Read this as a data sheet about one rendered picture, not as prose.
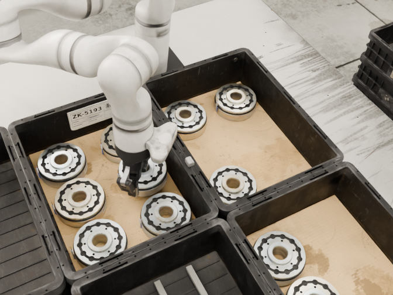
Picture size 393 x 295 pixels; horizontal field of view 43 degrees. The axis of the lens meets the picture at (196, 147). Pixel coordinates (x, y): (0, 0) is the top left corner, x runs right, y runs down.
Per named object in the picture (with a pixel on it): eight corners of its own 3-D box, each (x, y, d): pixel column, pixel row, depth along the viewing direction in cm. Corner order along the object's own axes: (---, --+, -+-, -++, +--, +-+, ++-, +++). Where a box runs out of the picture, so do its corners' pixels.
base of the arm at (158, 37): (130, 59, 141) (130, 9, 128) (159, 54, 144) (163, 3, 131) (140, 81, 136) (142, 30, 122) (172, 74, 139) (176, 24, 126)
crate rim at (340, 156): (137, 88, 116) (136, 81, 114) (245, 52, 125) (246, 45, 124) (221, 220, 94) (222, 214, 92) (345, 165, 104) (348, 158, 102)
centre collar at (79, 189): (64, 193, 102) (63, 191, 101) (86, 184, 103) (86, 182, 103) (72, 211, 99) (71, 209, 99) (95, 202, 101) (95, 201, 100)
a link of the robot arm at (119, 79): (131, 146, 84) (159, 114, 89) (125, 79, 72) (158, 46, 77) (97, 129, 86) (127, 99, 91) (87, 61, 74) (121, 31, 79)
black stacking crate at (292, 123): (140, 116, 123) (137, 83, 114) (241, 81, 133) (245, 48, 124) (218, 244, 101) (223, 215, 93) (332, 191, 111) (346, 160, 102)
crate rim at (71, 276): (8, 131, 106) (5, 123, 104) (136, 88, 116) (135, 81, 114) (69, 289, 84) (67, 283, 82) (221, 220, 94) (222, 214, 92)
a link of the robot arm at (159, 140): (163, 166, 88) (163, 144, 83) (105, 150, 90) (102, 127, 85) (179, 130, 94) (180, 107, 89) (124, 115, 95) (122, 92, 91)
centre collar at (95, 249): (83, 236, 96) (83, 235, 95) (107, 226, 97) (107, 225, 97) (92, 257, 93) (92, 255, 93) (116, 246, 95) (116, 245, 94)
